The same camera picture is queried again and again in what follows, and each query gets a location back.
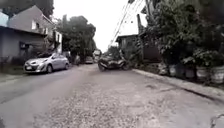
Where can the row of plant pots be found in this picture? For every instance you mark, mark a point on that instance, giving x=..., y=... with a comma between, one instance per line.
x=200, y=71

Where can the grey asphalt road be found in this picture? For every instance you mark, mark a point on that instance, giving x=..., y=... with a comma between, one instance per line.
x=100, y=100

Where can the distant vehicle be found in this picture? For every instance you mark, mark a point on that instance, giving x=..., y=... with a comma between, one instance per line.
x=89, y=60

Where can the building with dark roof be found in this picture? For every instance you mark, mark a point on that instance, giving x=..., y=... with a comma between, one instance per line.
x=128, y=41

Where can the leafy trees and bushes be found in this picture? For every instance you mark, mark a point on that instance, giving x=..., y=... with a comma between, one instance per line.
x=186, y=30

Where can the concrete kerb strip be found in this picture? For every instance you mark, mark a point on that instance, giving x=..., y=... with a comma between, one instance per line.
x=186, y=85

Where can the large dark tree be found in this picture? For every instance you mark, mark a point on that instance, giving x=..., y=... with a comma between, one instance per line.
x=78, y=35

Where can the grey house with pitched roof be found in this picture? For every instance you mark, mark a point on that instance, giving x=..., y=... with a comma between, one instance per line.
x=23, y=36

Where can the dark vehicle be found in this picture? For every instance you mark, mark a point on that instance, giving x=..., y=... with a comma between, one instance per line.
x=111, y=62

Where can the silver car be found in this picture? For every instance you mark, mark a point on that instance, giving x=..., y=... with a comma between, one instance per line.
x=46, y=62

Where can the utility pole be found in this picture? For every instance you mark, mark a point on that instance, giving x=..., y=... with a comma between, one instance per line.
x=139, y=33

